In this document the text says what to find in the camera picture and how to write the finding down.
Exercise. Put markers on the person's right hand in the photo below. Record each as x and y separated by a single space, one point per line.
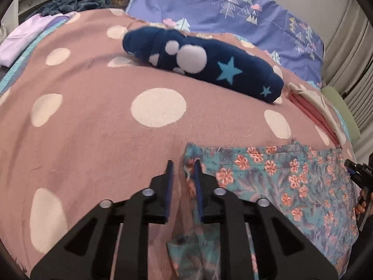
361 204

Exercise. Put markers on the stack of folded pink clothes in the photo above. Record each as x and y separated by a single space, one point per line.
317 102

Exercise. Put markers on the dark teal fleece blanket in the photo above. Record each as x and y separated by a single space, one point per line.
72 5

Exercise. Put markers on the teal floral garment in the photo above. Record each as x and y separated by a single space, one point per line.
279 186

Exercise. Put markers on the navy star fleece blanket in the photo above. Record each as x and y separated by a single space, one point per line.
209 64

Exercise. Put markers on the beige curtain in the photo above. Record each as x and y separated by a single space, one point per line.
355 64

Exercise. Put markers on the lavender folded cloth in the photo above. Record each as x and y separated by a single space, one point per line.
26 38

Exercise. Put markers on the pink folded garment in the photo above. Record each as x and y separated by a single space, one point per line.
313 116

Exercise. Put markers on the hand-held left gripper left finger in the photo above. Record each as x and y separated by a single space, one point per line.
169 192

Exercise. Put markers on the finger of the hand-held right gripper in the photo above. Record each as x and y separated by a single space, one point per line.
353 169

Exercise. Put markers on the pink polka dot blanket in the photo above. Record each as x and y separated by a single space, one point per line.
93 140

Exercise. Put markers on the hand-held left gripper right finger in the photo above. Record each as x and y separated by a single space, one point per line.
198 192

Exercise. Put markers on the green pillow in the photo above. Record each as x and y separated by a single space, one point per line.
341 108

